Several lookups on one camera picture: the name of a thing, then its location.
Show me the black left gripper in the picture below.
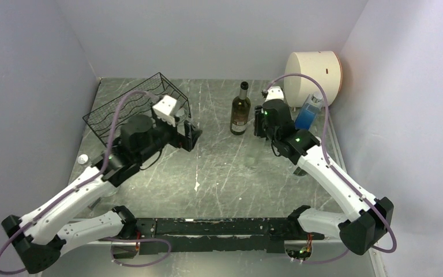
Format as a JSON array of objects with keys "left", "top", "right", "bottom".
[{"left": 137, "top": 114, "right": 203, "bottom": 163}]

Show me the green wine bottle silver neck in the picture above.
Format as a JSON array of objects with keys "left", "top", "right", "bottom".
[{"left": 230, "top": 81, "right": 251, "bottom": 136}]

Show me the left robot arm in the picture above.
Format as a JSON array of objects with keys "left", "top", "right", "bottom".
[{"left": 2, "top": 114, "right": 202, "bottom": 274}]

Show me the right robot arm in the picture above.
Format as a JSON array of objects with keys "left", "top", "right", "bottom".
[{"left": 254, "top": 99, "right": 394, "bottom": 255}]

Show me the clear bottle white cap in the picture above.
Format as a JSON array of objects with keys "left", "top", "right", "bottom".
[{"left": 289, "top": 165, "right": 307, "bottom": 178}]

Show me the cream cylindrical container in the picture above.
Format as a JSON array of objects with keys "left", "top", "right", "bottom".
[{"left": 283, "top": 51, "right": 343, "bottom": 108}]

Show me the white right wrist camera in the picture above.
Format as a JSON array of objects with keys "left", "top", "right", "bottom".
[{"left": 261, "top": 86, "right": 284, "bottom": 102}]

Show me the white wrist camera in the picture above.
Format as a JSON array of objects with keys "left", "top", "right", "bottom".
[
  {"left": 152, "top": 95, "right": 179, "bottom": 127},
  {"left": 261, "top": 86, "right": 284, "bottom": 102}
]

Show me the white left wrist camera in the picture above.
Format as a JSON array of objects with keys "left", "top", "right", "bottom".
[{"left": 152, "top": 95, "right": 179, "bottom": 127}]

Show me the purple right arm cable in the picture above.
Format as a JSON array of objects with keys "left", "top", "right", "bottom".
[{"left": 261, "top": 72, "right": 398, "bottom": 265}]

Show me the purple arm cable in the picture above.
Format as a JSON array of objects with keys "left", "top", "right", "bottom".
[
  {"left": 0, "top": 90, "right": 161, "bottom": 276},
  {"left": 261, "top": 72, "right": 398, "bottom": 265}
]

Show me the black wire wine rack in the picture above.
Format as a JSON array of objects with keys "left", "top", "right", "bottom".
[{"left": 83, "top": 72, "right": 192, "bottom": 146}]

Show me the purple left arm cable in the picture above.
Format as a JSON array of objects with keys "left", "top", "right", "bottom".
[{"left": 0, "top": 90, "right": 161, "bottom": 276}]

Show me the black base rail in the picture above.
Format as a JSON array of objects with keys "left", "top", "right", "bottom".
[{"left": 116, "top": 217, "right": 324, "bottom": 254}]

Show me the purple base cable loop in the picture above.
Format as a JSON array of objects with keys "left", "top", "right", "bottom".
[{"left": 97, "top": 235, "right": 172, "bottom": 268}]

